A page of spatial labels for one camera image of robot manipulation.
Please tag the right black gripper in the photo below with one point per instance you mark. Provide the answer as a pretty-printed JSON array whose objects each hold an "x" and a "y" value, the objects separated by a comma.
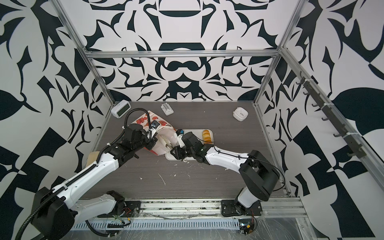
[{"x": 180, "y": 151}]

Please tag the beige foam pad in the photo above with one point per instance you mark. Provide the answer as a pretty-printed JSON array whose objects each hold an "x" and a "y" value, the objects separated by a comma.
[{"x": 92, "y": 157}]

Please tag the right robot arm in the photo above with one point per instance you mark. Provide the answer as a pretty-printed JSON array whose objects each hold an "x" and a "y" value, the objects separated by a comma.
[{"x": 258, "y": 174}]

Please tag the white digital clock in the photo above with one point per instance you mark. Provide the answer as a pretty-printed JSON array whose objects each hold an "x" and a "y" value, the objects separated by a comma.
[{"x": 121, "y": 109}]

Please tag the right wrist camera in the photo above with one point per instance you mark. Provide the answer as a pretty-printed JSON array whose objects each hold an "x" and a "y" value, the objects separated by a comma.
[{"x": 179, "y": 134}]

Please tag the wall hook rail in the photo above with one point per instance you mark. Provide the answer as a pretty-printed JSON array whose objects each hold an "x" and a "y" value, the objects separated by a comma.
[{"x": 334, "y": 116}]

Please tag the white plastic tray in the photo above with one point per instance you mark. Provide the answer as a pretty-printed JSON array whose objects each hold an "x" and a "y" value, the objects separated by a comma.
[{"x": 197, "y": 133}]

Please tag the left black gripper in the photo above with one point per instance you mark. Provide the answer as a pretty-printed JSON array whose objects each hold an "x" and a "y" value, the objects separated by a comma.
[{"x": 151, "y": 141}]

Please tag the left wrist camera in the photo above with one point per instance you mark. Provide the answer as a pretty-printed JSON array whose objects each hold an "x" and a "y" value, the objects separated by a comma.
[{"x": 155, "y": 124}]

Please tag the long striped fake bread loaf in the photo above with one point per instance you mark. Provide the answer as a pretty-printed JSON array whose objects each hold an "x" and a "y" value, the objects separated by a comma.
[{"x": 206, "y": 135}]

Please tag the white round timer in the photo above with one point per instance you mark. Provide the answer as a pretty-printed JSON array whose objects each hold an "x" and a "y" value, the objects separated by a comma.
[{"x": 240, "y": 114}]

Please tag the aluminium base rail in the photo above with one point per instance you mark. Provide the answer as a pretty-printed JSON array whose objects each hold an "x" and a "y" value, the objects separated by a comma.
[{"x": 186, "y": 214}]

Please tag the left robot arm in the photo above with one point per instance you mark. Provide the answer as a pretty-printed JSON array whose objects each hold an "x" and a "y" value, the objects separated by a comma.
[{"x": 57, "y": 210}]

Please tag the small grey white device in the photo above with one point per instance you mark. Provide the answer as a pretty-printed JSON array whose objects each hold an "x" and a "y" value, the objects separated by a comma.
[{"x": 167, "y": 109}]

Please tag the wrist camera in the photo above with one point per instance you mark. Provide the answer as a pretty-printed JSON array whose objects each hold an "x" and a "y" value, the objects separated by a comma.
[
  {"x": 179, "y": 134},
  {"x": 155, "y": 124}
]

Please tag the red white paper bag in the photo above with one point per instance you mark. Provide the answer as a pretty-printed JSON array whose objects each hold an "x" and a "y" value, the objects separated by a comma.
[{"x": 165, "y": 135}]

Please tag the small circuit board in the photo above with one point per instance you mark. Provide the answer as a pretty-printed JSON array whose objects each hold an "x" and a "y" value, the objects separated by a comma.
[{"x": 247, "y": 228}]

